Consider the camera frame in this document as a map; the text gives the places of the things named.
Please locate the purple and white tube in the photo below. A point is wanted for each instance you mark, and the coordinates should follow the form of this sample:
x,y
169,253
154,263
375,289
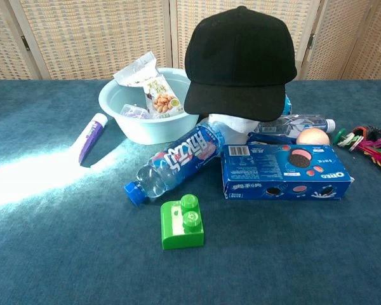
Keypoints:
x,y
90,139

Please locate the blue sports drink bottle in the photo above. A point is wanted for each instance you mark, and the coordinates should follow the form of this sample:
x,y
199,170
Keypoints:
x,y
181,155

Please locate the woven folding screen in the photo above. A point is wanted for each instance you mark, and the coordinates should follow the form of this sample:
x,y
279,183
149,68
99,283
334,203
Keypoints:
x,y
92,35

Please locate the white foil snack pouch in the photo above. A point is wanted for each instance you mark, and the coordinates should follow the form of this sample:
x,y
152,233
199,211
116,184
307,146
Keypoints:
x,y
136,71

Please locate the clear water bottle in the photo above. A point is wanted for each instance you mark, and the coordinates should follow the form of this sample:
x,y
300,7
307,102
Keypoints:
x,y
292,125

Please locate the peach coloured ball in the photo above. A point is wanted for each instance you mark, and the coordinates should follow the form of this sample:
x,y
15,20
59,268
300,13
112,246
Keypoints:
x,y
312,138

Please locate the light blue plastic basin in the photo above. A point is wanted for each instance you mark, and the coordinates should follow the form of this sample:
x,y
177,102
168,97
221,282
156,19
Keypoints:
x,y
165,130

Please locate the blue snack box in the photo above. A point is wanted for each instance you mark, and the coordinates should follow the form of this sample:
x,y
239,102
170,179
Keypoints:
x,y
288,106

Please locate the blue Oreo cookie box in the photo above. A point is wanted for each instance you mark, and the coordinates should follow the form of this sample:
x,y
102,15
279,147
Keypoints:
x,y
273,168

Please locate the black baseball cap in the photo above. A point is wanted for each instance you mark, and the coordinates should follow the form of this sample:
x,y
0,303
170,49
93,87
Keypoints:
x,y
241,57

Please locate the green toy building block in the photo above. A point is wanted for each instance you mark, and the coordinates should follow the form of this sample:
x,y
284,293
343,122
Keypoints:
x,y
177,235

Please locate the blue plastic packet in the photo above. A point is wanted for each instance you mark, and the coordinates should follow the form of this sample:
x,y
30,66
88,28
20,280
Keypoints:
x,y
266,138

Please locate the peanut snack packet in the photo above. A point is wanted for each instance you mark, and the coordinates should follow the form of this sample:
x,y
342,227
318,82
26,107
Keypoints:
x,y
162,98

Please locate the white foam mannequin head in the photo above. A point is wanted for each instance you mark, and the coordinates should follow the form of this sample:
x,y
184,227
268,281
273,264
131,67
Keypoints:
x,y
235,125

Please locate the purple plastic box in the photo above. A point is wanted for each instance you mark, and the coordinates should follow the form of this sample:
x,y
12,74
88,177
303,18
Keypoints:
x,y
133,111

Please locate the colourful feather shuttlecock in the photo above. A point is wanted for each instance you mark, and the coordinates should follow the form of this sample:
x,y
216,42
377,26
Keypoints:
x,y
373,143

